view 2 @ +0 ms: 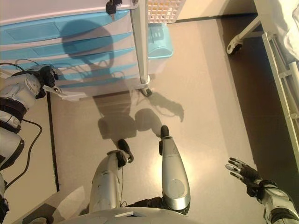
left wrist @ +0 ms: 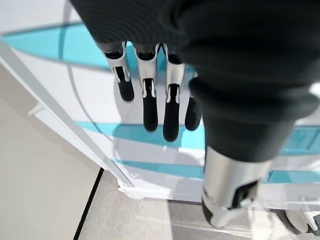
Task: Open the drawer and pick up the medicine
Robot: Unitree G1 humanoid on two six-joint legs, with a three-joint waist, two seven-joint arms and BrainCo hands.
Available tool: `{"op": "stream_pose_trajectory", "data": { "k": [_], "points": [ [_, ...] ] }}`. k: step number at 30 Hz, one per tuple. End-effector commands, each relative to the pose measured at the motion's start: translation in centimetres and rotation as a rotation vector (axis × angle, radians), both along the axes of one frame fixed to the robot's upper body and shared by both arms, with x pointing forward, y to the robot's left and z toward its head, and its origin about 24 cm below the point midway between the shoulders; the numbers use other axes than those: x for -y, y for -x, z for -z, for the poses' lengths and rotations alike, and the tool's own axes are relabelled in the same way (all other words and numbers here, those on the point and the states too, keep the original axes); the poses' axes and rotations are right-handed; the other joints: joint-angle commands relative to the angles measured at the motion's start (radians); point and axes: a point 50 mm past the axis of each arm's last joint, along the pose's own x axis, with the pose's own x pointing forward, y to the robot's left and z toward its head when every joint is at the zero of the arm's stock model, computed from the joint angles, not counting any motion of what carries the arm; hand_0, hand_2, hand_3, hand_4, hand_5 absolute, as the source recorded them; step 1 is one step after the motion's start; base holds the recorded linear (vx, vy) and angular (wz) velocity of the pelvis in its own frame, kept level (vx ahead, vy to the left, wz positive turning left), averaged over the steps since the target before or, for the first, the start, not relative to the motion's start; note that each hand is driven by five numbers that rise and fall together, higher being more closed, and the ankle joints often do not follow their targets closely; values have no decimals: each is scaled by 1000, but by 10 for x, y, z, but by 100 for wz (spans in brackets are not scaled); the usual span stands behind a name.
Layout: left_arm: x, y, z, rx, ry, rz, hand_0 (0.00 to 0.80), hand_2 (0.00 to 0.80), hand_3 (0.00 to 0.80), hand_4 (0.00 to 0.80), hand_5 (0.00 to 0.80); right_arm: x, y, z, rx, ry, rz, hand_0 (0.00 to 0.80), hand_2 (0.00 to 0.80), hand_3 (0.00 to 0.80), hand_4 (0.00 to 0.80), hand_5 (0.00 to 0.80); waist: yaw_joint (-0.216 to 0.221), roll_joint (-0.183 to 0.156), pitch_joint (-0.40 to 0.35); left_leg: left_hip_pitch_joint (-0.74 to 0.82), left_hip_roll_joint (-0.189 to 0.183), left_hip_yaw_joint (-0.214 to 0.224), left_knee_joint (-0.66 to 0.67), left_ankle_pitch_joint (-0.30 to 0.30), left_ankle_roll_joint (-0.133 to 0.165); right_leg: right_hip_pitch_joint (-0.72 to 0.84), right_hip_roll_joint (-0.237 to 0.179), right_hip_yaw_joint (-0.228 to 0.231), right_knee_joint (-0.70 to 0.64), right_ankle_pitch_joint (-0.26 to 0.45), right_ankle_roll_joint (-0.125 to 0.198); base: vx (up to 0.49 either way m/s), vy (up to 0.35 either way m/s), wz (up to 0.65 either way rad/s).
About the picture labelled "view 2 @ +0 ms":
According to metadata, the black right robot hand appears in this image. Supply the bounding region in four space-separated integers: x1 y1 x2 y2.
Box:
225 157 262 190

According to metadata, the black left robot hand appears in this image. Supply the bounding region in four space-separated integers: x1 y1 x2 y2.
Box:
36 65 59 89

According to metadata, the white drawer with blue front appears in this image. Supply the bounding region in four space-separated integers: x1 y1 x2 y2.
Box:
0 46 137 68

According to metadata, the white blue medical cart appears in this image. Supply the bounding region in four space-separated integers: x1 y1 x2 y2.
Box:
0 0 154 102

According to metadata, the black cart key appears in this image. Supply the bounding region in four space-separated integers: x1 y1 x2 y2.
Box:
105 0 123 21

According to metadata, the white cart caster wheel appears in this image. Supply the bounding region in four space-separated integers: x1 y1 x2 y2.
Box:
139 84 153 97

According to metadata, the blue lidded waste bin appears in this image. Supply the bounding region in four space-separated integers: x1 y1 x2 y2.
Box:
147 22 174 76

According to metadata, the white bed caster wheel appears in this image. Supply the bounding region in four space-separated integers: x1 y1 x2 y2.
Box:
227 37 244 56

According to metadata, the white mesh basket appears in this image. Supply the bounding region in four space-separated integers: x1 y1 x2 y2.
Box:
147 0 187 24

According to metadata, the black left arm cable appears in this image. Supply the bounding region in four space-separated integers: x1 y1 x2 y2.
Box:
0 61 44 189

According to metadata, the white metal bed frame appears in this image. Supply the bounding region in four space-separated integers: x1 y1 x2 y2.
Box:
227 0 278 56

